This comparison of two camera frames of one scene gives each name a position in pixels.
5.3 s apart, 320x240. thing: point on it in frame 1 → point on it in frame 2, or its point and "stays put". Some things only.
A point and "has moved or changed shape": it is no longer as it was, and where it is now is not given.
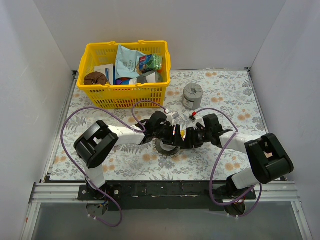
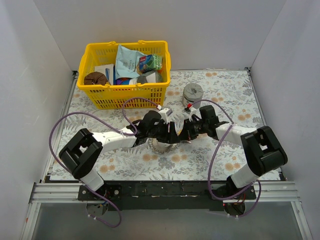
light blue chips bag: x=126 y=62 stays put
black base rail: x=164 y=195 stays put
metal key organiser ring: x=165 y=149 has moved or changed shape
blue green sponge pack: x=152 y=62 stays put
